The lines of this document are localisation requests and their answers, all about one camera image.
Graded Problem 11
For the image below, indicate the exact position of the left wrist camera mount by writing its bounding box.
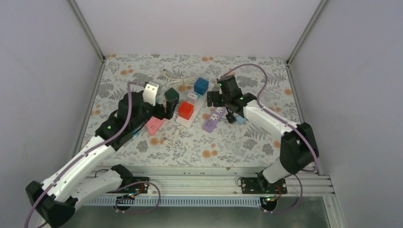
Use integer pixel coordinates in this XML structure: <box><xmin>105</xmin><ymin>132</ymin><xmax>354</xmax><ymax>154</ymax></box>
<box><xmin>143</xmin><ymin>82</ymin><xmax>160</xmax><ymax>106</ymax></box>

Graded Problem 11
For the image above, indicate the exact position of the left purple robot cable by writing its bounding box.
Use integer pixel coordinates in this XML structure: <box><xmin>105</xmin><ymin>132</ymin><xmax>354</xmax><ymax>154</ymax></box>
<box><xmin>24</xmin><ymin>82</ymin><xmax>146</xmax><ymax>228</ymax></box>

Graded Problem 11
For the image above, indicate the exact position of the purple power strip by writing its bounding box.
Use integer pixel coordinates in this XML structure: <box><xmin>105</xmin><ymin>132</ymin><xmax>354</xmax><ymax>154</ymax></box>
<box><xmin>202</xmin><ymin>107</ymin><xmax>226</xmax><ymax>133</ymax></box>

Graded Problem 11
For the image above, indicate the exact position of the pink triangular power strip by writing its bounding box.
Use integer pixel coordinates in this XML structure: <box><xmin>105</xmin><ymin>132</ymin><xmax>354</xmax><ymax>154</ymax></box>
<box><xmin>146</xmin><ymin>117</ymin><xmax>166</xmax><ymax>136</ymax></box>

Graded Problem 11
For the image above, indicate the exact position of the red cube socket adapter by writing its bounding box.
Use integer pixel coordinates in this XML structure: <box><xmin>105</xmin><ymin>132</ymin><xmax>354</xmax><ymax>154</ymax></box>
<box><xmin>178</xmin><ymin>101</ymin><xmax>194</xmax><ymax>120</ymax></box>

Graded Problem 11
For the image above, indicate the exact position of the white multicolour power strip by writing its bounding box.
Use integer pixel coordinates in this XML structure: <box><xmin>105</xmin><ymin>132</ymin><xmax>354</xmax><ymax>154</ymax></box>
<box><xmin>176</xmin><ymin>78</ymin><xmax>213</xmax><ymax>127</ymax></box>

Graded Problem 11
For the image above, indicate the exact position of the braided white cable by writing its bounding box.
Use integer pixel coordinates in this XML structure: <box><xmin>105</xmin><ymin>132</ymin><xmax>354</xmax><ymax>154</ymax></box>
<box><xmin>161</xmin><ymin>124</ymin><xmax>185</xmax><ymax>145</ymax></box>

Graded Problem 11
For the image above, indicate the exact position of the coiled white power cable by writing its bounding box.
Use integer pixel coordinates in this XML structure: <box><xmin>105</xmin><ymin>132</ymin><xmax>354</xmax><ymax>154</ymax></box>
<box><xmin>160</xmin><ymin>69</ymin><xmax>199</xmax><ymax>89</ymax></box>

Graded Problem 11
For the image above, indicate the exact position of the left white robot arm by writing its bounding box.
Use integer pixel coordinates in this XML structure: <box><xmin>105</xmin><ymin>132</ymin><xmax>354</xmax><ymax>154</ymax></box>
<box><xmin>24</xmin><ymin>90</ymin><xmax>179</xmax><ymax>228</ymax></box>

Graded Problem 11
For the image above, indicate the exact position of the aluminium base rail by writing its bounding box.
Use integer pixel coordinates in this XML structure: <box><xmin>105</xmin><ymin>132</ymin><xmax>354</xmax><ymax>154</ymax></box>
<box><xmin>51</xmin><ymin>172</ymin><xmax>335</xmax><ymax>198</ymax></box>

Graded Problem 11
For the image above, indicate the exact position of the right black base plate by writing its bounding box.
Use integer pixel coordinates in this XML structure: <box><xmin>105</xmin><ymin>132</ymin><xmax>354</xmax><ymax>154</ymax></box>
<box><xmin>237</xmin><ymin>177</ymin><xmax>288</xmax><ymax>194</ymax></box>

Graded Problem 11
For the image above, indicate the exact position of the dark green cube adapter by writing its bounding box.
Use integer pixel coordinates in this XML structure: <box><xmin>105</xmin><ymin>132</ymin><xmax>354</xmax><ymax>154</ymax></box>
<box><xmin>164</xmin><ymin>88</ymin><xmax>180</xmax><ymax>106</ymax></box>

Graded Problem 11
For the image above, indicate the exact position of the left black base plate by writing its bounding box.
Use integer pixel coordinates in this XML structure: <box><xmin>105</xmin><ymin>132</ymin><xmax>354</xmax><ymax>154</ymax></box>
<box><xmin>115</xmin><ymin>177</ymin><xmax>150</xmax><ymax>195</ymax></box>

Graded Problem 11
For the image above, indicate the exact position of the light blue small adapter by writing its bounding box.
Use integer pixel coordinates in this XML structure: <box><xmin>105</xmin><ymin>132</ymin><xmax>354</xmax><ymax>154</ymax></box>
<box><xmin>235</xmin><ymin>115</ymin><xmax>247</xmax><ymax>125</ymax></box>

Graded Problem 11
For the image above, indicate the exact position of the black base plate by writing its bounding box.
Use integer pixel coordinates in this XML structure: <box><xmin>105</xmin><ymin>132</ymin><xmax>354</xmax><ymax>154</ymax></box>
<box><xmin>115</xmin><ymin>177</ymin><xmax>150</xmax><ymax>195</ymax></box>
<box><xmin>237</xmin><ymin>177</ymin><xmax>288</xmax><ymax>194</ymax></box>

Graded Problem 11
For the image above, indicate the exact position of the blue cube socket adapter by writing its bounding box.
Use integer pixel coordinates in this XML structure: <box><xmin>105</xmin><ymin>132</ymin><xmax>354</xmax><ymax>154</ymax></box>
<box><xmin>193</xmin><ymin>77</ymin><xmax>209</xmax><ymax>95</ymax></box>

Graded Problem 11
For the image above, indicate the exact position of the floral patterned table mat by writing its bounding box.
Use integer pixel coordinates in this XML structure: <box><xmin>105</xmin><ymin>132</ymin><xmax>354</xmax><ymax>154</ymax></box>
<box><xmin>84</xmin><ymin>54</ymin><xmax>299</xmax><ymax>168</ymax></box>

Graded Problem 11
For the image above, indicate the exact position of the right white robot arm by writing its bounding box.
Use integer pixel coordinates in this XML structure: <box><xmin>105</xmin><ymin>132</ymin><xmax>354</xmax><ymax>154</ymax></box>
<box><xmin>207</xmin><ymin>75</ymin><xmax>319</xmax><ymax>193</ymax></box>

